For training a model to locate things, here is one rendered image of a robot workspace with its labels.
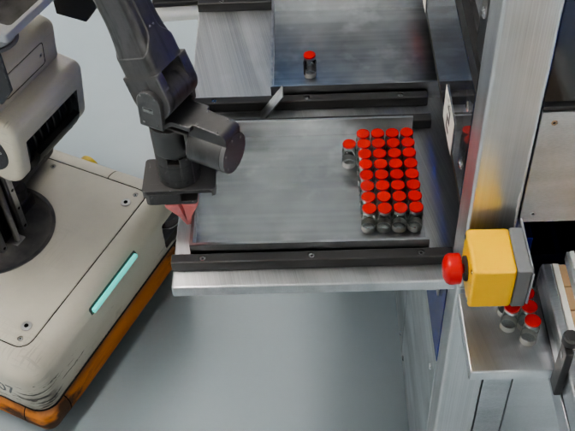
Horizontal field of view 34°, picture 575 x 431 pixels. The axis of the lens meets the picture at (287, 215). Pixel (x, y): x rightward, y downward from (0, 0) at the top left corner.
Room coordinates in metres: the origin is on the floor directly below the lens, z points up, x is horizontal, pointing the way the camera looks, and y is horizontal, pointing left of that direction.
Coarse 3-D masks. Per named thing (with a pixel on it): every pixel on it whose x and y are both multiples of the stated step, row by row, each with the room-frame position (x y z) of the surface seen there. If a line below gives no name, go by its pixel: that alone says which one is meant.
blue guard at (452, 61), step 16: (432, 0) 1.22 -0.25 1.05; (448, 0) 1.08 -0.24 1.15; (432, 16) 1.20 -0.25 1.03; (448, 16) 1.07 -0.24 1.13; (432, 32) 1.19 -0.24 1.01; (448, 32) 1.05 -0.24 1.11; (448, 48) 1.04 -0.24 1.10; (464, 48) 0.94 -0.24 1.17; (448, 64) 1.03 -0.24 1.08; (464, 64) 0.93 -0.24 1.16; (448, 80) 1.01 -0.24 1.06; (464, 80) 0.91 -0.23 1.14; (464, 96) 0.90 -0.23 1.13; (464, 112) 0.89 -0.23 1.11; (464, 128) 0.88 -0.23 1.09; (464, 144) 0.86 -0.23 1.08; (464, 160) 0.85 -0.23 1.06; (464, 176) 0.84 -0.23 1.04
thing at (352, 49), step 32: (288, 0) 1.45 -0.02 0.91; (320, 0) 1.45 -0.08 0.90; (352, 0) 1.44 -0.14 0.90; (384, 0) 1.44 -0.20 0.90; (416, 0) 1.44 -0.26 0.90; (288, 32) 1.38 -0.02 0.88; (320, 32) 1.38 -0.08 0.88; (352, 32) 1.37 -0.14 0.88; (384, 32) 1.37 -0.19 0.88; (416, 32) 1.36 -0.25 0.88; (288, 64) 1.29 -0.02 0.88; (320, 64) 1.29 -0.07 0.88; (352, 64) 1.28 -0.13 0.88; (384, 64) 1.28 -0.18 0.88; (416, 64) 1.27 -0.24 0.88
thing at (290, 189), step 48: (288, 144) 1.09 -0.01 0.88; (336, 144) 1.08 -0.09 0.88; (240, 192) 0.99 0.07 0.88; (288, 192) 0.98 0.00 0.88; (336, 192) 0.98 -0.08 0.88; (192, 240) 0.87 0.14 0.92; (240, 240) 0.89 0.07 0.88; (288, 240) 0.86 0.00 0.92; (336, 240) 0.85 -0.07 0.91; (384, 240) 0.85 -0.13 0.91
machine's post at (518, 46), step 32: (512, 0) 0.78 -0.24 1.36; (544, 0) 0.78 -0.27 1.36; (512, 32) 0.78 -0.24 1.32; (544, 32) 0.78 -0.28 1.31; (512, 64) 0.78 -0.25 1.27; (544, 64) 0.78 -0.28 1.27; (480, 96) 0.81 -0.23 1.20; (512, 96) 0.78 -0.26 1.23; (480, 128) 0.79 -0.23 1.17; (512, 128) 0.78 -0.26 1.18; (480, 160) 0.78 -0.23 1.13; (512, 160) 0.78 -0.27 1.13; (480, 192) 0.78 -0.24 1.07; (512, 192) 0.78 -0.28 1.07; (480, 224) 0.78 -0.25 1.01; (512, 224) 0.78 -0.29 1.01; (448, 320) 0.80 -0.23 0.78; (448, 352) 0.78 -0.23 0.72; (448, 384) 0.78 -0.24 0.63; (480, 384) 0.78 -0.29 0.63; (448, 416) 0.78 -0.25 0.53
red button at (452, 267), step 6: (444, 258) 0.73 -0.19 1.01; (450, 258) 0.73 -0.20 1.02; (456, 258) 0.73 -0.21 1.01; (444, 264) 0.72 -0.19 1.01; (450, 264) 0.72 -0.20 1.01; (456, 264) 0.72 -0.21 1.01; (462, 264) 0.73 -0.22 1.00; (444, 270) 0.72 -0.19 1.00; (450, 270) 0.71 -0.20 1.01; (456, 270) 0.71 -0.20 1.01; (462, 270) 0.72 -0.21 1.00; (444, 276) 0.71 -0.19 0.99; (450, 276) 0.71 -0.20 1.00; (456, 276) 0.71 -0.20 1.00; (450, 282) 0.71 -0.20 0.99; (456, 282) 0.71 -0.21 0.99
